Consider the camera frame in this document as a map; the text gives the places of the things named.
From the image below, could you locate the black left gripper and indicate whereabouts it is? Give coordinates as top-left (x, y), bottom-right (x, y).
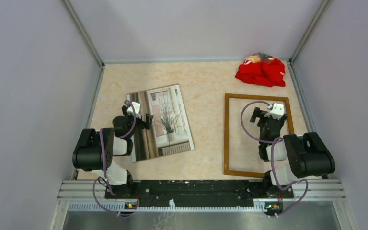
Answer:
top-left (122, 106), bottom-right (153, 138)

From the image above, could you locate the printed plant window photo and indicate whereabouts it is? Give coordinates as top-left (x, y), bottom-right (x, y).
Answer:
top-left (126, 84), bottom-right (195, 163)

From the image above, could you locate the wooden picture frame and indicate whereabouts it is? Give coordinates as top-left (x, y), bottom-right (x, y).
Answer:
top-left (223, 93), bottom-right (295, 178)

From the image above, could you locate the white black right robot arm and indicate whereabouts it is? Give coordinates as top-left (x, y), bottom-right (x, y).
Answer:
top-left (250, 103), bottom-right (335, 197)

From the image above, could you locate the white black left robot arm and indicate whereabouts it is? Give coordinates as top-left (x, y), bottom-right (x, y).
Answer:
top-left (72, 102), bottom-right (153, 199)

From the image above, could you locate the red crumpled cloth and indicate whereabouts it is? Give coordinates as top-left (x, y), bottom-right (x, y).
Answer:
top-left (235, 53), bottom-right (286, 87)

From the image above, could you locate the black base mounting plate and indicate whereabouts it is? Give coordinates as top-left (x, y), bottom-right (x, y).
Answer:
top-left (105, 180), bottom-right (294, 207)

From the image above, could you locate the left controller board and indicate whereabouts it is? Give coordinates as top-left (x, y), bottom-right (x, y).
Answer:
top-left (124, 202), bottom-right (138, 211)

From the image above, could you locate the controller board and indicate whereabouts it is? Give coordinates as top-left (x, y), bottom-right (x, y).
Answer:
top-left (265, 203), bottom-right (283, 211)
top-left (124, 202), bottom-right (138, 211)

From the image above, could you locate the right controller board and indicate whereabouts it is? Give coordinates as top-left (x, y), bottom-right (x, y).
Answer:
top-left (265, 203), bottom-right (283, 211)

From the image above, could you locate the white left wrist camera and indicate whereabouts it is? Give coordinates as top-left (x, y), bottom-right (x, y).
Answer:
top-left (129, 102), bottom-right (141, 116)

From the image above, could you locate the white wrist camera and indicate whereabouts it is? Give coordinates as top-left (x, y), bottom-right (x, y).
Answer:
top-left (265, 103), bottom-right (285, 120)
top-left (129, 102), bottom-right (141, 116)

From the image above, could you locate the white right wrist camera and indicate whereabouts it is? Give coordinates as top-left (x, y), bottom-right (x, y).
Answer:
top-left (265, 103), bottom-right (285, 120)

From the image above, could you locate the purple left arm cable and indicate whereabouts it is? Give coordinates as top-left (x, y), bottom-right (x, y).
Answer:
top-left (92, 100), bottom-right (139, 217)

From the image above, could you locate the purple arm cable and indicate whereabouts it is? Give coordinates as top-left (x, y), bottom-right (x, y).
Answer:
top-left (240, 101), bottom-right (309, 218)
top-left (92, 100), bottom-right (139, 217)

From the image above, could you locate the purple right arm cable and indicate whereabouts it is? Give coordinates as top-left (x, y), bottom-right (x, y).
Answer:
top-left (240, 101), bottom-right (309, 218)

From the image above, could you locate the white toothed cable duct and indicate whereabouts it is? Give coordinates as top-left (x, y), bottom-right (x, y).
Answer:
top-left (68, 200), bottom-right (267, 213)

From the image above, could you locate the aluminium front rail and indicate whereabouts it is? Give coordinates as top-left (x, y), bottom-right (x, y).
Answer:
top-left (57, 179), bottom-right (345, 201)

